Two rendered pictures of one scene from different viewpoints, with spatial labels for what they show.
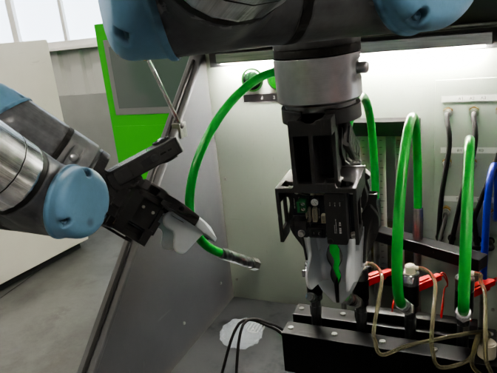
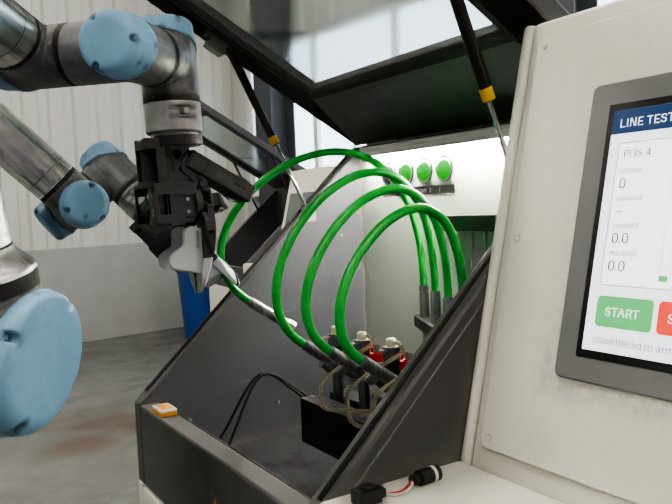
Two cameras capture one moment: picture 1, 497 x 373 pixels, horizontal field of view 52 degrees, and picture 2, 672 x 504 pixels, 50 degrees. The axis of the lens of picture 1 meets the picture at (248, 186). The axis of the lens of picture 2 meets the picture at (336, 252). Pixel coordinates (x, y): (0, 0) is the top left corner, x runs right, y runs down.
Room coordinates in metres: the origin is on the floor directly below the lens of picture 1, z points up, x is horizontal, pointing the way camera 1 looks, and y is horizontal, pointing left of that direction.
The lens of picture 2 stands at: (-0.25, -0.77, 1.32)
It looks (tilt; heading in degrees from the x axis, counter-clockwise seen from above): 4 degrees down; 33
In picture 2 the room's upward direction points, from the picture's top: 2 degrees counter-clockwise
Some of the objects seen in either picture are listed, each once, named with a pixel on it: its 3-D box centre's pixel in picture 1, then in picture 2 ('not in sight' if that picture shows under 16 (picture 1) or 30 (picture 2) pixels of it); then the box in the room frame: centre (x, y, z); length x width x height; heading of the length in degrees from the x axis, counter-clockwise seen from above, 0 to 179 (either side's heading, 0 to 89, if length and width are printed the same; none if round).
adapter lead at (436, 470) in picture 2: not in sight; (398, 484); (0.47, -0.38, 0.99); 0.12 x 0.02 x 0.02; 156
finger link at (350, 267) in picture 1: (347, 271); (189, 260); (0.45, -0.09, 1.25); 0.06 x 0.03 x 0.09; 159
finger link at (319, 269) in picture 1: (316, 269); (179, 260); (0.46, -0.06, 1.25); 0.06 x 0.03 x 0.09; 159
